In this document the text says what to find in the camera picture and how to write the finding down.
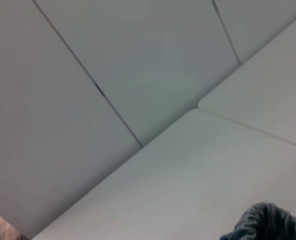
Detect blue denim shorts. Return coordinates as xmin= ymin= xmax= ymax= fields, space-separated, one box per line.
xmin=219 ymin=201 xmax=296 ymax=240

